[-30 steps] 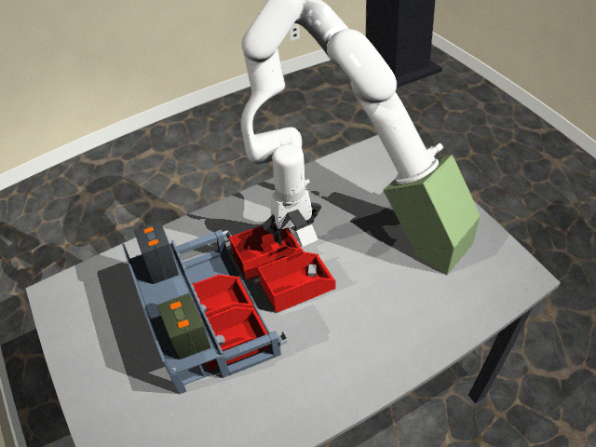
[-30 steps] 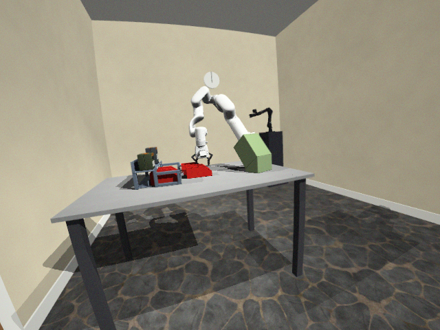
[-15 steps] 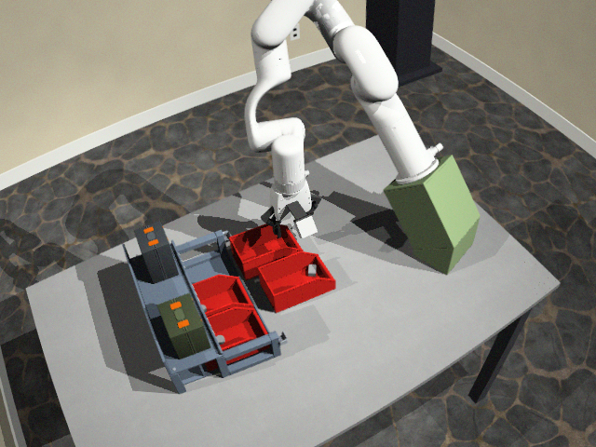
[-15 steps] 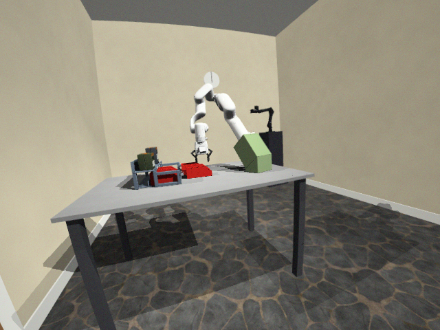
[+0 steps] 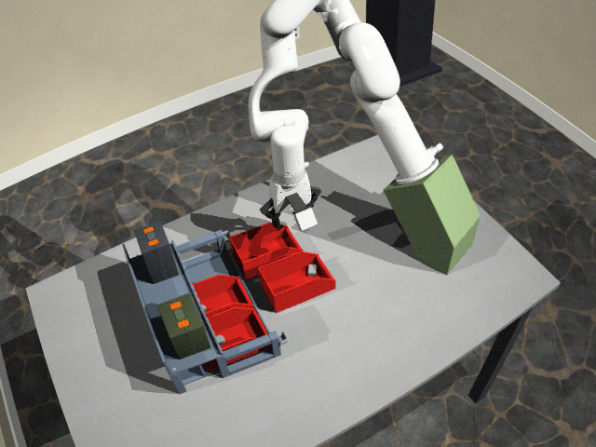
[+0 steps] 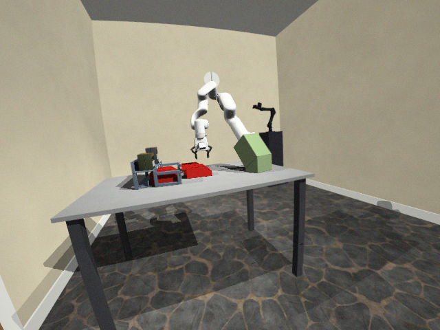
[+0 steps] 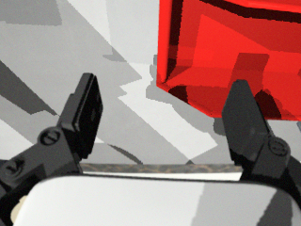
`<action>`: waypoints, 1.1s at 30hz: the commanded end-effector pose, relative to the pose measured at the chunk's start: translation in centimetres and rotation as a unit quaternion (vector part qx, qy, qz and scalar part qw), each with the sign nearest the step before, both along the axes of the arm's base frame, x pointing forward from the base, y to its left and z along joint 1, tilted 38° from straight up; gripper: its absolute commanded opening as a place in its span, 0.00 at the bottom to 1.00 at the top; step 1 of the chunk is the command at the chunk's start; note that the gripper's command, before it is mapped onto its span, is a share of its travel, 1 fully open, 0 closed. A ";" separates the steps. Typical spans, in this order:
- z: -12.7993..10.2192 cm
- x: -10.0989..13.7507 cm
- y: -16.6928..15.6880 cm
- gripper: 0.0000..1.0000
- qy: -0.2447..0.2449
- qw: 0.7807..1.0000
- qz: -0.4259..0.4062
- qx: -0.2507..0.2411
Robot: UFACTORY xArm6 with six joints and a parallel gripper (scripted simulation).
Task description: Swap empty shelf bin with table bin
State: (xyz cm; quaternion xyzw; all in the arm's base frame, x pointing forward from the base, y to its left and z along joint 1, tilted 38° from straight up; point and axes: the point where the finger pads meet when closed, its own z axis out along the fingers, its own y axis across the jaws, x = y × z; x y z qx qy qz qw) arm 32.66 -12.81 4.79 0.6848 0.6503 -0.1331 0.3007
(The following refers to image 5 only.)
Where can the olive green case with orange latches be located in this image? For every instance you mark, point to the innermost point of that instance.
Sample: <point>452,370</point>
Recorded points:
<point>184,326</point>

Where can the red bin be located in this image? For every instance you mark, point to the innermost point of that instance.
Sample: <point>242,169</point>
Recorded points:
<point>262,245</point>
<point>236,324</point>
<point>292,271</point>
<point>217,292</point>

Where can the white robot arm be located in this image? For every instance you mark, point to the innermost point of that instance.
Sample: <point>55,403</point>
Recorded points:
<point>374,83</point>

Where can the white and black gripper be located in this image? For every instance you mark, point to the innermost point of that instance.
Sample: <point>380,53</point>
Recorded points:
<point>279,202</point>

